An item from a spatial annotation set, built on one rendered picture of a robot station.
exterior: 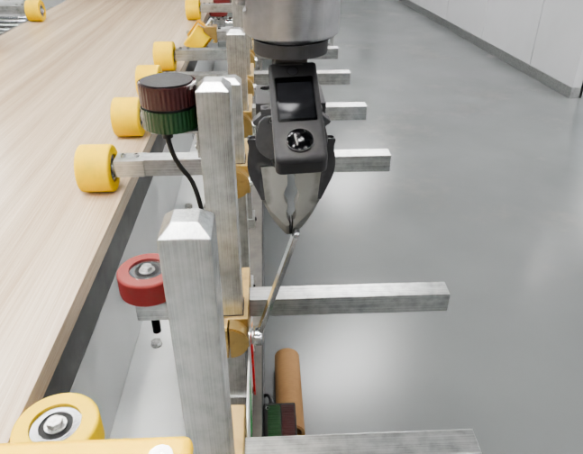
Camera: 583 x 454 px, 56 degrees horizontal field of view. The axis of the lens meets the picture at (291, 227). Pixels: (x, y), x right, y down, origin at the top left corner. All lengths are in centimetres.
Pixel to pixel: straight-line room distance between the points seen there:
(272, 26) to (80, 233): 49
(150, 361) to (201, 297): 66
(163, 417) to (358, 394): 96
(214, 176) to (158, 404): 47
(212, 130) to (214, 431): 30
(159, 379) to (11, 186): 42
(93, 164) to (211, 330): 59
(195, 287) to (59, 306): 38
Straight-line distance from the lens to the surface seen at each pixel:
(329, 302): 77
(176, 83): 58
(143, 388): 100
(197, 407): 46
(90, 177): 95
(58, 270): 81
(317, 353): 192
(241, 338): 71
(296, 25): 50
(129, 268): 77
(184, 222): 36
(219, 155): 60
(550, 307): 231
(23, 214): 97
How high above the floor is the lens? 134
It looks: 31 degrees down
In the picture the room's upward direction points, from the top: straight up
